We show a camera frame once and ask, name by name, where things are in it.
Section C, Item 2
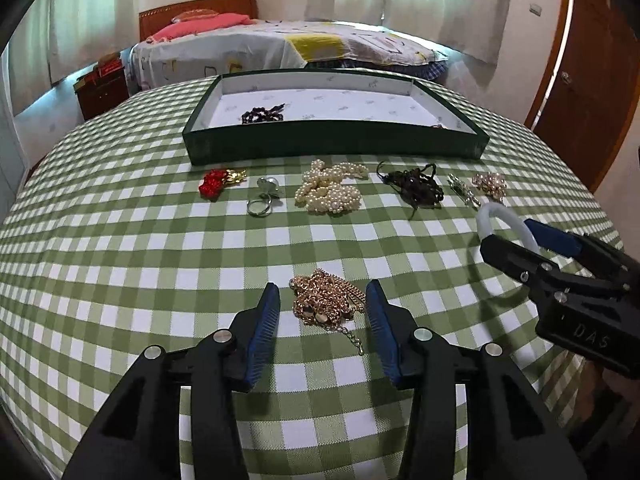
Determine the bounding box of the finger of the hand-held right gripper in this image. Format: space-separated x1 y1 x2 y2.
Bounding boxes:
480 234 563 291
524 219 628 276

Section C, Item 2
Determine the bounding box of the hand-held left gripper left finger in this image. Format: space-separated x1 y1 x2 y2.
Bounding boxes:
62 282 281 480

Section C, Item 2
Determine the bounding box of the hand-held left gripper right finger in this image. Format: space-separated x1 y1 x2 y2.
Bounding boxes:
365 280 588 480

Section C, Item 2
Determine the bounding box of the white plastic bangle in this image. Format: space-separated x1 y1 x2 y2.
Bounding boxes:
475 202 543 257

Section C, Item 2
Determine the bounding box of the gold chain necklace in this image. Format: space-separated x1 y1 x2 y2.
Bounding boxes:
289 268 373 356

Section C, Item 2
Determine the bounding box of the rose gold pearl brooch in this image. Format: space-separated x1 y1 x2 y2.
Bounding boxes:
471 171 508 201

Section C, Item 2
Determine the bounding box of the silver rhinestone brooch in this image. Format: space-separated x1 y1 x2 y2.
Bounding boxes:
446 173 482 207

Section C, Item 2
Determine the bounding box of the black beaded necklace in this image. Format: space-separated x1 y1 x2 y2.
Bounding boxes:
376 160 446 218

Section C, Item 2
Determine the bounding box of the silver ring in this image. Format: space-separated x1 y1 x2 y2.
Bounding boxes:
246 176 285 217

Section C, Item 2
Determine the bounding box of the pearl necklace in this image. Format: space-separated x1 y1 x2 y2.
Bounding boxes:
294 159 370 217

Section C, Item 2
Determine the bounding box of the red and gold brooch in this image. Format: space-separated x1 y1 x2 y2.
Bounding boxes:
198 168 247 202

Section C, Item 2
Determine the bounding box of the dark green jewelry tray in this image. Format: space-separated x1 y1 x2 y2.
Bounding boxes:
181 71 490 166

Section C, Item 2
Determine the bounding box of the green checkered tablecloth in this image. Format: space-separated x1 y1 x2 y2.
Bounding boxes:
0 72 630 480

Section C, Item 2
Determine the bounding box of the wooden door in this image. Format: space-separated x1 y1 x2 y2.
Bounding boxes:
522 0 640 193

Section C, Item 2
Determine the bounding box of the blue plaid bed sheet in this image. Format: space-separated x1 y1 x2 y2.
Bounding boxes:
305 57 448 81

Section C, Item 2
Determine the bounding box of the white printed blanket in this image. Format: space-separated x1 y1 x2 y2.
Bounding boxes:
129 20 448 92

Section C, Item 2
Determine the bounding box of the wooden nightstand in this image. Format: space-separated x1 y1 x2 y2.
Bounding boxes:
74 52 128 121

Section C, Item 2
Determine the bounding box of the pink pillow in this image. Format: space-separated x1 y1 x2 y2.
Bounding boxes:
145 11 258 43

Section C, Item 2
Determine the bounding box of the orange patterned pillow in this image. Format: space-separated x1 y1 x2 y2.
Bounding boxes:
172 9 221 23

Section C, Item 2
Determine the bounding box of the wooden bed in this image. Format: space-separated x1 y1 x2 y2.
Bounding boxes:
127 0 449 93

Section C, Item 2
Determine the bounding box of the dark bead bracelet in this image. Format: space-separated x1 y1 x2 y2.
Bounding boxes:
240 103 287 125

